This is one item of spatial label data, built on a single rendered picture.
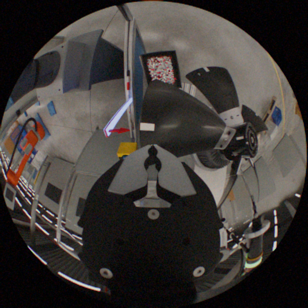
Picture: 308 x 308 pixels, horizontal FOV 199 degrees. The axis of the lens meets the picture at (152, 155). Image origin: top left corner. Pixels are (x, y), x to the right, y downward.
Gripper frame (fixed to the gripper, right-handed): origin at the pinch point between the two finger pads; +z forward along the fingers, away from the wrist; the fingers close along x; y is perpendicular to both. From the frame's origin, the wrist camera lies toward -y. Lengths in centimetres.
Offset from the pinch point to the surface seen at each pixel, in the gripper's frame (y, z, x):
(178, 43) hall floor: -105, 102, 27
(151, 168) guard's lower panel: 59, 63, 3
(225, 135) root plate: -0.9, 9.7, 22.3
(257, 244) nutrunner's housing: 8.6, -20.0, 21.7
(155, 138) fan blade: 2.6, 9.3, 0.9
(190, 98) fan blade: -7.9, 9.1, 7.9
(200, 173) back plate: 24.5, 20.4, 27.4
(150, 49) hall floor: -88, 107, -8
